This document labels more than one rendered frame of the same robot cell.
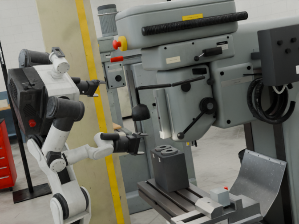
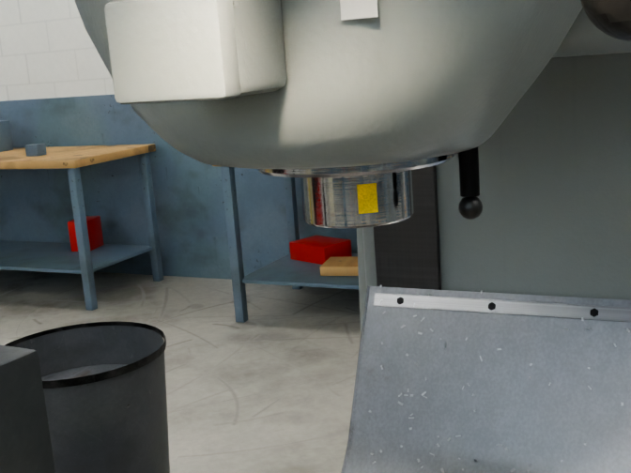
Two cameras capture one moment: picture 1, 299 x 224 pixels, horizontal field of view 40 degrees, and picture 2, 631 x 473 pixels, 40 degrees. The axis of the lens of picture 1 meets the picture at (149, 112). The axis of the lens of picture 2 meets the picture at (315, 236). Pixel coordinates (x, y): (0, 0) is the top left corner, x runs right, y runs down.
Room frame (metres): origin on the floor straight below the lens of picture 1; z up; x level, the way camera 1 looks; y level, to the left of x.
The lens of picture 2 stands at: (1.51, 0.11, 1.35)
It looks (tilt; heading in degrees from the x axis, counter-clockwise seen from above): 12 degrees down; 316
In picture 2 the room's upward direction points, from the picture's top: 4 degrees counter-clockwise
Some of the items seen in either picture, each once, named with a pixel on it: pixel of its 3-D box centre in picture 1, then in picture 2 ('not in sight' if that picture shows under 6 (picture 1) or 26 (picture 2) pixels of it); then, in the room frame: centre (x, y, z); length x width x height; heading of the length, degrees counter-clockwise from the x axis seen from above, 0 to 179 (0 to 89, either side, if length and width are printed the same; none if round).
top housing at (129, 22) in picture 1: (175, 22); not in sight; (1.77, -0.17, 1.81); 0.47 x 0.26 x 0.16; 109
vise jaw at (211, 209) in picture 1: (208, 207); not in sight; (1.55, -0.17, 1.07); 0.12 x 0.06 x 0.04; 22
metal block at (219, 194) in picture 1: (220, 197); not in sight; (1.57, -0.22, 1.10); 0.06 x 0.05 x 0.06; 22
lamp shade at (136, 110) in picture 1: (140, 111); not in sight; (1.61, 0.04, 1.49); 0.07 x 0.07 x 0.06
